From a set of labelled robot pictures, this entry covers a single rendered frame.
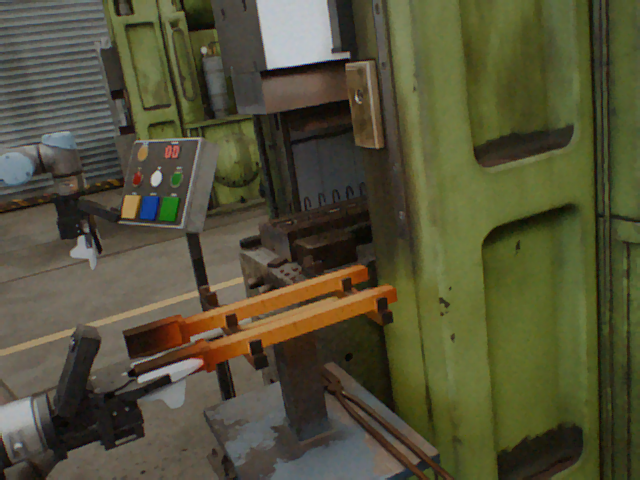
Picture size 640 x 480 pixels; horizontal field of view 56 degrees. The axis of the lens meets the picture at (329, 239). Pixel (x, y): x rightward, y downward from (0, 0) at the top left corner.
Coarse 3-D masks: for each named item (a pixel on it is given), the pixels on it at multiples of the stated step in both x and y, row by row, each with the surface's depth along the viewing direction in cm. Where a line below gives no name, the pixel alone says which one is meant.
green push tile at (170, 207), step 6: (168, 198) 183; (174, 198) 181; (180, 198) 180; (162, 204) 184; (168, 204) 182; (174, 204) 181; (162, 210) 184; (168, 210) 182; (174, 210) 180; (162, 216) 183; (168, 216) 181; (174, 216) 180
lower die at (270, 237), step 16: (320, 208) 164; (352, 208) 157; (368, 208) 156; (288, 224) 150; (304, 224) 149; (320, 224) 148; (336, 224) 150; (352, 224) 152; (272, 240) 155; (288, 240) 145; (288, 256) 148
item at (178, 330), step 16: (336, 272) 108; (352, 272) 107; (288, 288) 104; (304, 288) 103; (320, 288) 105; (336, 288) 106; (240, 304) 100; (256, 304) 100; (272, 304) 101; (288, 304) 103; (160, 320) 96; (176, 320) 95; (192, 320) 96; (208, 320) 97; (128, 336) 92; (144, 336) 93; (160, 336) 95; (176, 336) 96; (128, 352) 93; (144, 352) 94; (160, 352) 94
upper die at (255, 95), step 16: (320, 64) 140; (336, 64) 142; (240, 80) 146; (256, 80) 137; (272, 80) 136; (288, 80) 137; (304, 80) 139; (320, 80) 141; (336, 80) 143; (240, 96) 149; (256, 96) 139; (272, 96) 136; (288, 96) 138; (304, 96) 140; (320, 96) 142; (336, 96) 144; (240, 112) 152; (256, 112) 142; (272, 112) 137
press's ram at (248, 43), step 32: (224, 0) 142; (256, 0) 126; (288, 0) 129; (320, 0) 132; (224, 32) 147; (256, 32) 130; (288, 32) 130; (320, 32) 133; (224, 64) 153; (256, 64) 135; (288, 64) 131
